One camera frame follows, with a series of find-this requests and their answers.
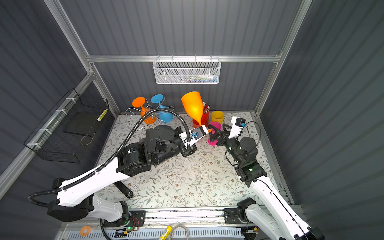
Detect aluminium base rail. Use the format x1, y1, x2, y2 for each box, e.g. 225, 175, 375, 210
59, 206, 271, 229

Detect white wire wall basket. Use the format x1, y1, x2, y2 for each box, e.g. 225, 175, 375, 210
153, 58, 222, 85

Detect yellow wine glass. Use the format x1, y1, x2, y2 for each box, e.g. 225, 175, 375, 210
212, 111, 225, 124

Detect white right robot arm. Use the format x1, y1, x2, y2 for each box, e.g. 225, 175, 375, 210
209, 123, 325, 240

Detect black wire side basket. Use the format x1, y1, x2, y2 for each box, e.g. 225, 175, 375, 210
24, 91, 109, 164

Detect black corrugated cable conduit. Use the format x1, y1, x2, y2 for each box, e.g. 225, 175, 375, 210
27, 107, 193, 208

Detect red wine glass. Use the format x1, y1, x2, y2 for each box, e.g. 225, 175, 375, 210
193, 119, 203, 128

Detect yellow marker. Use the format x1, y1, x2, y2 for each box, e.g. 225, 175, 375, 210
159, 226, 173, 240

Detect pencils in red cup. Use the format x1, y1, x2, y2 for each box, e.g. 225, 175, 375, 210
203, 105, 211, 114

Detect chrome wine glass rack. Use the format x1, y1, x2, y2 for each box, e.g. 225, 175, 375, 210
125, 97, 174, 126

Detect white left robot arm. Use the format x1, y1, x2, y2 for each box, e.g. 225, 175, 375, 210
47, 125, 208, 224

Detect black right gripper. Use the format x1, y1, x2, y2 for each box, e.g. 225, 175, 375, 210
209, 122, 244, 167

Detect black stapler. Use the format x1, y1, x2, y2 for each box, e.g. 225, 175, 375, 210
114, 181, 134, 199

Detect orange wine glass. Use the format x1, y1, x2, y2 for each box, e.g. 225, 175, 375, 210
181, 92, 204, 127
132, 97, 157, 125

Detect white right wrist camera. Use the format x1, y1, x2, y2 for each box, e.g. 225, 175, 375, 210
229, 117, 246, 139

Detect blue wine glass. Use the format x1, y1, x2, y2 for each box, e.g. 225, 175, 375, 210
150, 93, 175, 124

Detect pink wine glass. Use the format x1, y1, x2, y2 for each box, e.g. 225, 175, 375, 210
208, 122, 219, 146

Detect red pencil cup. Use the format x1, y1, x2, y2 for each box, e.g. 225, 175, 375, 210
201, 110, 210, 126

